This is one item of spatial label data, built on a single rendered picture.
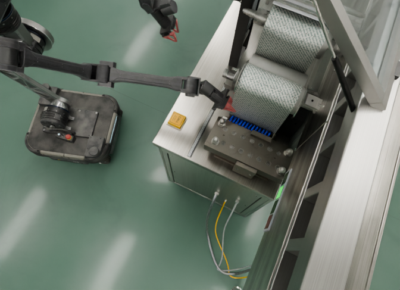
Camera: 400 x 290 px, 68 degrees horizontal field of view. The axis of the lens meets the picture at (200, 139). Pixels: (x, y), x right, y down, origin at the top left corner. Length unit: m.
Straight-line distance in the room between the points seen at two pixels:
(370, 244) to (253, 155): 0.60
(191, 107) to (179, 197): 0.96
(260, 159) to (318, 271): 0.76
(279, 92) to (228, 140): 0.34
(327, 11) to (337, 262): 0.50
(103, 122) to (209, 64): 1.01
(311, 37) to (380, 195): 0.62
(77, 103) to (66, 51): 0.75
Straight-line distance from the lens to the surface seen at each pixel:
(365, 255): 0.98
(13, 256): 2.62
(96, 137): 2.26
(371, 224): 1.00
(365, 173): 0.77
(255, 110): 1.30
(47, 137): 2.44
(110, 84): 1.34
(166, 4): 1.46
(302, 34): 1.27
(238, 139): 1.37
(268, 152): 1.38
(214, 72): 1.68
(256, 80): 1.19
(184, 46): 2.91
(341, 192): 0.73
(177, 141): 1.49
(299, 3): 1.30
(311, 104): 1.23
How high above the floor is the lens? 2.30
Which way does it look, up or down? 69 degrees down
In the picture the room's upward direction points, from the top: 5 degrees clockwise
